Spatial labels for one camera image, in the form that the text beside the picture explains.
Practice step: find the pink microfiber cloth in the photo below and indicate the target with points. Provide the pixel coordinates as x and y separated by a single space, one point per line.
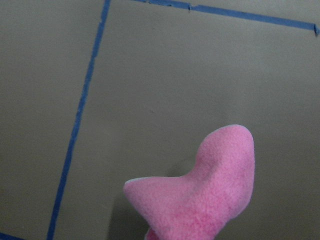
197 205

